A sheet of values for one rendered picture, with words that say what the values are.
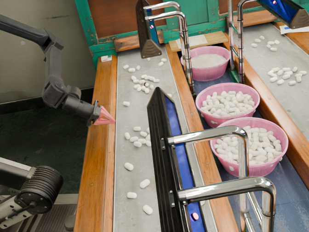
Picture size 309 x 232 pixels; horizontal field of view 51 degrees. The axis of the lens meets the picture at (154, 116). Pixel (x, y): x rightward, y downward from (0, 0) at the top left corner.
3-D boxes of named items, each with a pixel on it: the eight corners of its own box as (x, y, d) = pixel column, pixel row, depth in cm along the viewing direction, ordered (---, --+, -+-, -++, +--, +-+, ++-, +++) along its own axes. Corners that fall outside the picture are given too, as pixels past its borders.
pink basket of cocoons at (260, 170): (221, 192, 110) (220, 172, 105) (205, 142, 132) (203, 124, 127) (300, 178, 110) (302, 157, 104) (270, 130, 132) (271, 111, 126)
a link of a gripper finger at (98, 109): (118, 112, 128) (96, 102, 125) (118, 123, 122) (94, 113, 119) (111, 124, 131) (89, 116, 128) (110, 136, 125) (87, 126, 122)
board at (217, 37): (171, 52, 188) (171, 50, 187) (168, 43, 200) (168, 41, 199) (228, 41, 187) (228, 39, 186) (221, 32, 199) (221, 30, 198)
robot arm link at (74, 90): (41, 101, 118) (54, 84, 116) (47, 88, 128) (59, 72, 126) (70, 118, 123) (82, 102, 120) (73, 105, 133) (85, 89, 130)
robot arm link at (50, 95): (42, 53, 151) (54, 34, 147) (53, 59, 154) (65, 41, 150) (38, 104, 117) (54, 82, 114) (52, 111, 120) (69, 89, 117)
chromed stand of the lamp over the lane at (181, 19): (158, 108, 159) (141, 19, 134) (155, 89, 175) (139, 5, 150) (197, 101, 158) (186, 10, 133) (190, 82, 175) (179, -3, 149)
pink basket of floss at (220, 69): (213, 89, 165) (211, 72, 160) (173, 78, 182) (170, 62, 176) (240, 66, 179) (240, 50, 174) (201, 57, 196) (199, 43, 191)
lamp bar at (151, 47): (141, 59, 121) (137, 41, 117) (135, 10, 173) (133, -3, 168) (162, 55, 121) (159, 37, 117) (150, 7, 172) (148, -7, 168)
